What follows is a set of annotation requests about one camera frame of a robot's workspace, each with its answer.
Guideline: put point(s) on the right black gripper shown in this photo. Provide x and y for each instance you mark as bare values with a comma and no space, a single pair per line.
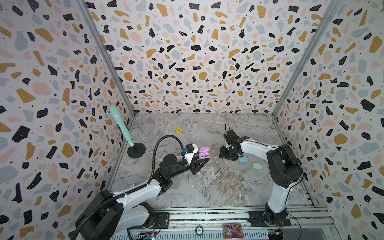
227,148

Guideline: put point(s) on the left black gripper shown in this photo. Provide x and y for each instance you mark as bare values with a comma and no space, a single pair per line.
196,167

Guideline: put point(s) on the pink earbud case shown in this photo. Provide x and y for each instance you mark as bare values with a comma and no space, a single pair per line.
204,152

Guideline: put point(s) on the blue earbud case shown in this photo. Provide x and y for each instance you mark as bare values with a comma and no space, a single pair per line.
243,160

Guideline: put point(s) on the mint green earbud case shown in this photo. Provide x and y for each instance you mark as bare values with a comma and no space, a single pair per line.
257,166

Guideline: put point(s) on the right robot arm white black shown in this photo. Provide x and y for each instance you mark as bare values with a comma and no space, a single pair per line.
285,169

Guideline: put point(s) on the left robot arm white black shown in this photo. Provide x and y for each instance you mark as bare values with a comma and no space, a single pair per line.
109,213

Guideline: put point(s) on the black round microphone stand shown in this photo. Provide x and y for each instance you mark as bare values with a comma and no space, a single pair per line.
136,151

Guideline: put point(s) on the round white badge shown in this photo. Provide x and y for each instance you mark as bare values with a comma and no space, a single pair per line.
199,230

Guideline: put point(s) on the pink square card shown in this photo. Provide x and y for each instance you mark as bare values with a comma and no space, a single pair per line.
233,231

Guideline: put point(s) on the mint green microphone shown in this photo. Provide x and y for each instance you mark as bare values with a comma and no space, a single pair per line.
116,114

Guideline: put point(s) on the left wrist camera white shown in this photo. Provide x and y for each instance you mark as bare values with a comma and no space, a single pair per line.
189,152

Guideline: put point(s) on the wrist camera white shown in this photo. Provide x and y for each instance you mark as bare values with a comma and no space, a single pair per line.
189,152
231,137

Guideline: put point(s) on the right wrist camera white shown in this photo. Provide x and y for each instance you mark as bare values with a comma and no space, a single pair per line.
231,137

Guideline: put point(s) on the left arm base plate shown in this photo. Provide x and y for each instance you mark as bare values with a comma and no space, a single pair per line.
158,221

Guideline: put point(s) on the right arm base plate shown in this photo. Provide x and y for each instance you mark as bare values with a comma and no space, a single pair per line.
269,219

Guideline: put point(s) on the left aluminium corner post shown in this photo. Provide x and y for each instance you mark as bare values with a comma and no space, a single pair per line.
86,15

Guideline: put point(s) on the aluminium corner post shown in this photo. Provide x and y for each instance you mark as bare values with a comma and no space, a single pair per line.
327,18
86,15

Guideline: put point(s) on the right aluminium corner post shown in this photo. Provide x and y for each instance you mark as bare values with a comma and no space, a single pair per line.
327,18

